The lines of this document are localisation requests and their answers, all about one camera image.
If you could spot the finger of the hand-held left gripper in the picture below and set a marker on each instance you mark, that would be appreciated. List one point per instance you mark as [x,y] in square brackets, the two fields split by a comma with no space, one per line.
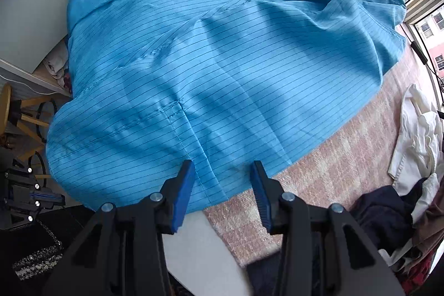
[47,205]
[45,196]

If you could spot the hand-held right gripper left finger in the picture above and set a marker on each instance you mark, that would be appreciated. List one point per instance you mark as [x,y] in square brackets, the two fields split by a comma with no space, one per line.
[182,195]

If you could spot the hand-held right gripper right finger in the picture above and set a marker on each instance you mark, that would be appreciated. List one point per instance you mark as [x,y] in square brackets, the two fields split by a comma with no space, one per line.
[263,199]

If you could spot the blue striped jacket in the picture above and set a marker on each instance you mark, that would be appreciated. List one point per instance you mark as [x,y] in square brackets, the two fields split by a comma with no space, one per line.
[225,56]

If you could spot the person's left forearm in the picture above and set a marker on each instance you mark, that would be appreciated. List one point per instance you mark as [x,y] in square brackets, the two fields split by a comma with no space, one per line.
[38,251]

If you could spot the wooden stool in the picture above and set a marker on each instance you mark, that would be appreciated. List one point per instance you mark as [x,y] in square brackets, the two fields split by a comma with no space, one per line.
[20,119]

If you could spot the pink plaid blanket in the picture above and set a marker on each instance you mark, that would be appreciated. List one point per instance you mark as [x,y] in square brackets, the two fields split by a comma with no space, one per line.
[340,150]

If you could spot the dark navy garment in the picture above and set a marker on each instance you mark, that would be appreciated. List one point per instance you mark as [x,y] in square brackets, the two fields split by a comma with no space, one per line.
[385,212]

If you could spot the white garment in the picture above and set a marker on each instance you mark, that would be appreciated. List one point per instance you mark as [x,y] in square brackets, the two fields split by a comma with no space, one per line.
[416,136]

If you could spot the red garment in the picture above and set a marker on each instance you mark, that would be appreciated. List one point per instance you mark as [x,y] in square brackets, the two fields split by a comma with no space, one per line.
[421,270]

